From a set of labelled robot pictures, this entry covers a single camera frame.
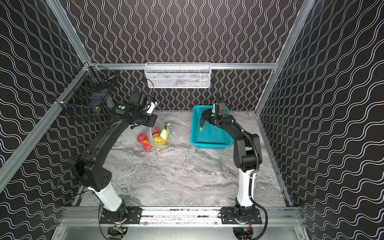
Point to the clear zip top bag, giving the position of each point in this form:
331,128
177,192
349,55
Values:
149,135

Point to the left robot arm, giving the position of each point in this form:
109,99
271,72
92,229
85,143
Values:
88,168

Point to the yellow lemon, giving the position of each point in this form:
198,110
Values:
159,140

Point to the dark eggplant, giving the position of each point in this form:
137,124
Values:
205,116

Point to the teal plastic basket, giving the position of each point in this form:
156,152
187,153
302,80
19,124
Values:
210,137

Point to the clear wall-mounted basket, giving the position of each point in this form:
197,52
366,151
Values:
179,75

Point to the black wire wall basket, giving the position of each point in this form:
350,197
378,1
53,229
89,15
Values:
93,90

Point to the brass object in basket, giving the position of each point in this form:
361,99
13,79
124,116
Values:
97,111

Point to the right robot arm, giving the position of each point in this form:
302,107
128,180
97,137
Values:
247,151

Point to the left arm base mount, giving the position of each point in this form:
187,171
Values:
131,215

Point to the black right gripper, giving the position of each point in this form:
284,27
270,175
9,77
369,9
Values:
207,115

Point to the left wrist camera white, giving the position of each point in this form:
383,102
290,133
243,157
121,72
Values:
152,107

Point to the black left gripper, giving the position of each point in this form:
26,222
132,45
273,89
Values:
151,120

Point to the red tomato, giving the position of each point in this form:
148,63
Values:
155,130
141,138

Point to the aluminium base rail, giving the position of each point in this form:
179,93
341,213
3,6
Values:
176,217

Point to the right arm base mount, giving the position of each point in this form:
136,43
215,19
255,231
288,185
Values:
240,215

